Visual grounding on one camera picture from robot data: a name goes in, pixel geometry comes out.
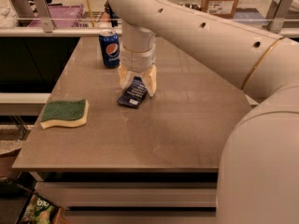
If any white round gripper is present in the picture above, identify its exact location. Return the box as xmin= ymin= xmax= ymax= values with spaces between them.
xmin=118 ymin=45 xmax=157 ymax=97

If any blue rxbar blueberry wrapper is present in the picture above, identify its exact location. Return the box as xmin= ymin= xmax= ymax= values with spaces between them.
xmin=117 ymin=77 xmax=148 ymax=109

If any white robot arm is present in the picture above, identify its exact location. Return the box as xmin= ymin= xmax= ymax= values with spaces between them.
xmin=108 ymin=0 xmax=299 ymax=224

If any blue pepsi can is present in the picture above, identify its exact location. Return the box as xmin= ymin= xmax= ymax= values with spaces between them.
xmin=99 ymin=29 xmax=120 ymax=68

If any green yellow sponge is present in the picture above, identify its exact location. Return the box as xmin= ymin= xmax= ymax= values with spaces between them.
xmin=40 ymin=99 xmax=89 ymax=129

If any purple plastic crate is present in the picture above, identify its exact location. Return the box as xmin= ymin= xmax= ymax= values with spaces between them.
xmin=29 ymin=5 xmax=83 ymax=28

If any yellow pole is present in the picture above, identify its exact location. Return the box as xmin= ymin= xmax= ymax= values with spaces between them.
xmin=86 ymin=0 xmax=95 ymax=28

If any upper white drawer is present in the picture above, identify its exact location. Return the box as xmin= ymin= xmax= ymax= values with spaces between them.
xmin=36 ymin=182 xmax=216 ymax=208

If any white drawer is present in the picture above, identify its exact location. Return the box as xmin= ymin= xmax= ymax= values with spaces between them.
xmin=64 ymin=211 xmax=217 ymax=224
xmin=36 ymin=182 xmax=216 ymax=208

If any lower white drawer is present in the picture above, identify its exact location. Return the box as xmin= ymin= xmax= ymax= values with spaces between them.
xmin=64 ymin=211 xmax=217 ymax=224

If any green snack bag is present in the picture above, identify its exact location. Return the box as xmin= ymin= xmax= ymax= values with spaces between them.
xmin=20 ymin=195 xmax=57 ymax=224

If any left metal railing post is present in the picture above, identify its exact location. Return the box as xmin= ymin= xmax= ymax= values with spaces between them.
xmin=34 ymin=0 xmax=54 ymax=33

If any metal railing post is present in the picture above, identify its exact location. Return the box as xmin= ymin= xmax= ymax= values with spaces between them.
xmin=269 ymin=0 xmax=293 ymax=34
xmin=34 ymin=0 xmax=54 ymax=33

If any right metal railing post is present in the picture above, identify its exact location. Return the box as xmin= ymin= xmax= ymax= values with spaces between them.
xmin=269 ymin=0 xmax=293 ymax=34

